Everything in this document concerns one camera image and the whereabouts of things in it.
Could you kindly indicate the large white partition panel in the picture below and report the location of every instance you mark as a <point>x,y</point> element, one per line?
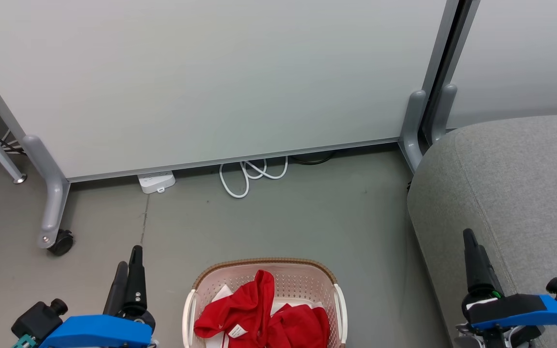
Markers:
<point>211,72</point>

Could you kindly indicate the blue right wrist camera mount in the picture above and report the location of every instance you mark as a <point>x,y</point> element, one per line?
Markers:
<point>525,309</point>

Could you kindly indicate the narrow white partition panel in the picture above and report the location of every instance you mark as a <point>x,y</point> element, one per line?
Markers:
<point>525,53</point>

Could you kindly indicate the grey fabric sofa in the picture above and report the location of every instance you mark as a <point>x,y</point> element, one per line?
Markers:
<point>515,193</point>

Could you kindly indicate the black caster wheel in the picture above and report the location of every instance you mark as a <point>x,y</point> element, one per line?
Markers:
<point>62,243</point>

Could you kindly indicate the white laundry basket brown rim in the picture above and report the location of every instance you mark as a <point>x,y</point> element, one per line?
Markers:
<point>302,285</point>

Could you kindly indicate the grey partition leg with caster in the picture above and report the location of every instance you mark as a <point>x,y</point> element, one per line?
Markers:
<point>52,193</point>

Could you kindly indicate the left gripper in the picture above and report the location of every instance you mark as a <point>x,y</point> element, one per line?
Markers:
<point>144,316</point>

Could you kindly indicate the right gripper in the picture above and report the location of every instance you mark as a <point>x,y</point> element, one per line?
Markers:
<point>476,297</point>

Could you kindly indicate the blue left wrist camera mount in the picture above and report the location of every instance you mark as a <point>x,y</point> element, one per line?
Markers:
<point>95,331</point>

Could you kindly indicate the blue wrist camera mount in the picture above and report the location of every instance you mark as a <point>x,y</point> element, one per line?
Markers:
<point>525,309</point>
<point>95,331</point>

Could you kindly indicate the red garment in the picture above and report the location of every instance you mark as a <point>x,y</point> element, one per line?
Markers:
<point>249,309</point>

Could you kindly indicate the white power strip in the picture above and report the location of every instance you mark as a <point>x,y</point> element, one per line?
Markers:
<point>156,181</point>

